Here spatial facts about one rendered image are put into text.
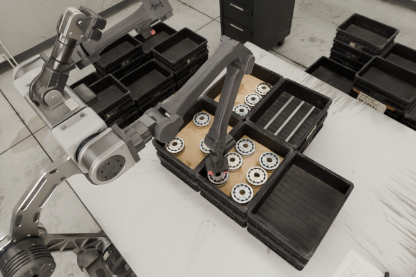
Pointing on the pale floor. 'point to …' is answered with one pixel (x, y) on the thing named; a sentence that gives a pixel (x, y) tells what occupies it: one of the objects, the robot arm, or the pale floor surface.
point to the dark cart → (258, 4)
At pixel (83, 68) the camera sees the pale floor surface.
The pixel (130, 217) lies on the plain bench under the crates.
